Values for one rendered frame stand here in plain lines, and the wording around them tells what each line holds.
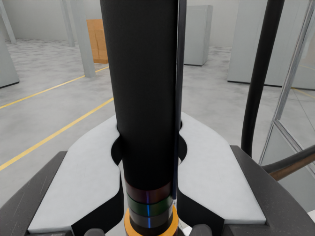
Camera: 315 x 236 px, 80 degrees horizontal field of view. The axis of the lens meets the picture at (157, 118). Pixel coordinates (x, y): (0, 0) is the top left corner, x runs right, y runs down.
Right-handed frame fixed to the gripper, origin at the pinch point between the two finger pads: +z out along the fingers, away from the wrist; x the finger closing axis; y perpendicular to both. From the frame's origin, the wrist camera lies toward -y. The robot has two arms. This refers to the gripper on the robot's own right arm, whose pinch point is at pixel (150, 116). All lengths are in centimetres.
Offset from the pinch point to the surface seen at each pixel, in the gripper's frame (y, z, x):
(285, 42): 55, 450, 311
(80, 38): 48, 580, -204
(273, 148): 84, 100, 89
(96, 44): 91, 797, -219
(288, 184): 90, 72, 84
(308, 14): -5, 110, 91
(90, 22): 14, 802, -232
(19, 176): 164, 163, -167
